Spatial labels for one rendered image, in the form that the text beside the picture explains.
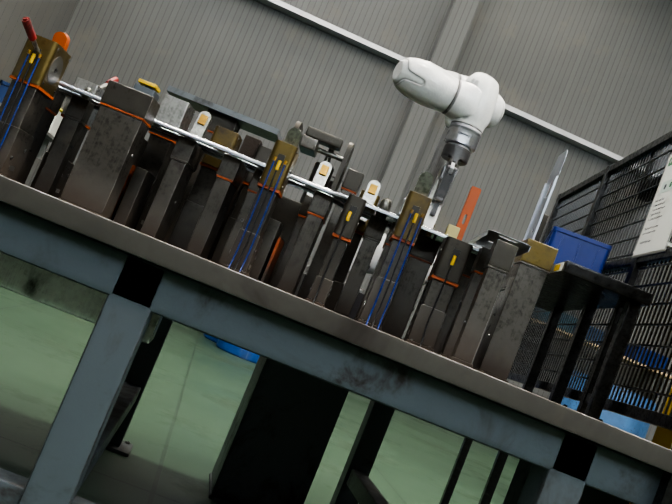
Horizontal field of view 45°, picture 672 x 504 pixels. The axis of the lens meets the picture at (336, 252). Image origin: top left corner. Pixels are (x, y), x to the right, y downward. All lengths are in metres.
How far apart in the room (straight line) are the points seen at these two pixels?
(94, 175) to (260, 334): 0.80
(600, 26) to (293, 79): 4.10
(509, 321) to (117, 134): 1.07
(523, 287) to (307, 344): 0.78
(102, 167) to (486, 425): 1.12
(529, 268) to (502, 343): 0.20
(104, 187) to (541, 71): 9.31
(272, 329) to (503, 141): 9.34
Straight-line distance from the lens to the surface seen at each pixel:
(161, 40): 10.31
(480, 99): 2.24
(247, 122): 2.53
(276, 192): 1.99
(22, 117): 2.15
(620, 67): 11.51
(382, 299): 1.93
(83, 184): 2.09
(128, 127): 2.09
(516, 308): 2.06
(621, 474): 1.66
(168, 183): 2.20
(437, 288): 1.97
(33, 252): 1.47
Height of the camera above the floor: 0.68
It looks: 5 degrees up
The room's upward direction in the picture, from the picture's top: 22 degrees clockwise
